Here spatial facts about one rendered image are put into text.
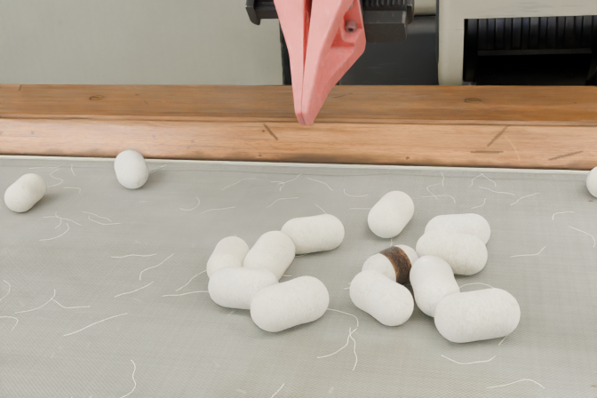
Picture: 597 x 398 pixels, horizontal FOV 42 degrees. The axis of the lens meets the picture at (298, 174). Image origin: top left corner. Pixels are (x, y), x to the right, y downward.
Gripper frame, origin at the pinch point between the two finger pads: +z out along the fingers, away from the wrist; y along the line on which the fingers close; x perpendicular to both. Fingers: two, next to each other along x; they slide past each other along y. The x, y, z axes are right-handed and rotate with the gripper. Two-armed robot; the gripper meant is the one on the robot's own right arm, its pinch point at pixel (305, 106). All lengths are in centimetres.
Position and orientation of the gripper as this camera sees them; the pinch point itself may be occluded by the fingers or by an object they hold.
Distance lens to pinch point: 42.4
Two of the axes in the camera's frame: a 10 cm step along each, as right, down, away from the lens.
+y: 9.7, 0.4, -2.2
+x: 1.8, 4.5, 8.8
